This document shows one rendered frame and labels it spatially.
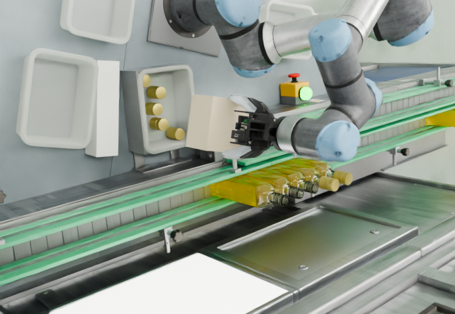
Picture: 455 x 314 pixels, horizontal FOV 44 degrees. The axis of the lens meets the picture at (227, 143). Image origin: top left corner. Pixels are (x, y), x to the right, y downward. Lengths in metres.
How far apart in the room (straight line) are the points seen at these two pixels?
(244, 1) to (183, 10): 0.19
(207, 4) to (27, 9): 0.44
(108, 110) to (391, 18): 0.72
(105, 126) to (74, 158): 0.12
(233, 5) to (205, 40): 0.26
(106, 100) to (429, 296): 0.88
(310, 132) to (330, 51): 0.15
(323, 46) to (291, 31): 0.46
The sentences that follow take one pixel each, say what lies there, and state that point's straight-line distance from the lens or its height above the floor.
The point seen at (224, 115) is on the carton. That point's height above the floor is 1.13.
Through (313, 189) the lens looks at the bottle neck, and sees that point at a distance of 1.52.
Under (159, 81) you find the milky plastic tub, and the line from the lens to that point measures 1.59.
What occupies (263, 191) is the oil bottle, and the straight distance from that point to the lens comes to 1.44.
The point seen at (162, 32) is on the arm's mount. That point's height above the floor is 0.76.
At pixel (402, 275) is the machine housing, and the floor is 1.41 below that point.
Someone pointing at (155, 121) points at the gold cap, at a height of 0.80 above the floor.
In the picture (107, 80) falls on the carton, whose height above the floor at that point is 0.81.
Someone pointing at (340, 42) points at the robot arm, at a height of 1.44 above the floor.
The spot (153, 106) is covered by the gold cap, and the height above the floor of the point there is 0.81.
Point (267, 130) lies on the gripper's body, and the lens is 1.12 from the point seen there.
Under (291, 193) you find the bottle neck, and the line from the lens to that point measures 1.46.
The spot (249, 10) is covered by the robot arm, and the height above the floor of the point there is 1.00.
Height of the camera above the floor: 2.08
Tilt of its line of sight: 48 degrees down
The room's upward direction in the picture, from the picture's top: 100 degrees clockwise
